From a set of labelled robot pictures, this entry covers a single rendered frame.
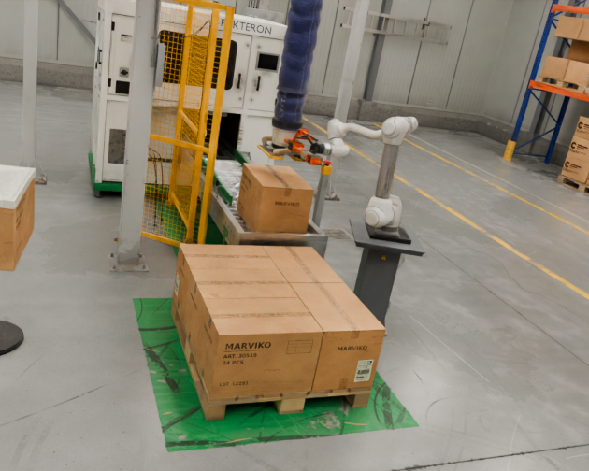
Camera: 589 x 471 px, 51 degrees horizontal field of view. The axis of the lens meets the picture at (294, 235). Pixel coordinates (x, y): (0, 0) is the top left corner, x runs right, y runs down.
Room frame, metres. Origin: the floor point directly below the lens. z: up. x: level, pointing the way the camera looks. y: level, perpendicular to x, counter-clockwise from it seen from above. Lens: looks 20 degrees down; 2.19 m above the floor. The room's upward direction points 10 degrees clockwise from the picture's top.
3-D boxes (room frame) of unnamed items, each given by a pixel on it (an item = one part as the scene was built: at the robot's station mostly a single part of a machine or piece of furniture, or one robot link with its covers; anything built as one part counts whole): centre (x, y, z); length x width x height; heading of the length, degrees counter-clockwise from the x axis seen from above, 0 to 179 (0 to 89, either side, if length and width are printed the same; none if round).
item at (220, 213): (5.21, 0.83, 0.50); 2.31 x 0.05 x 0.19; 24
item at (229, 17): (4.90, 1.13, 1.05); 0.87 x 0.10 x 2.10; 76
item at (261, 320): (3.52, 0.07, 0.34); 1.20 x 1.00 x 0.40; 24
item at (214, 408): (3.52, 0.07, 0.07); 1.20 x 1.00 x 0.14; 24
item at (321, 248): (4.26, 0.07, 0.48); 0.70 x 0.03 x 0.15; 114
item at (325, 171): (4.99, -0.16, 0.50); 0.07 x 0.07 x 1.00; 24
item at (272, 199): (4.58, 0.21, 0.75); 0.60 x 0.40 x 0.40; 22
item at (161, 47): (4.58, 1.20, 1.62); 0.20 x 0.05 x 0.30; 24
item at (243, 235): (4.26, 0.07, 0.58); 0.70 x 0.03 x 0.06; 114
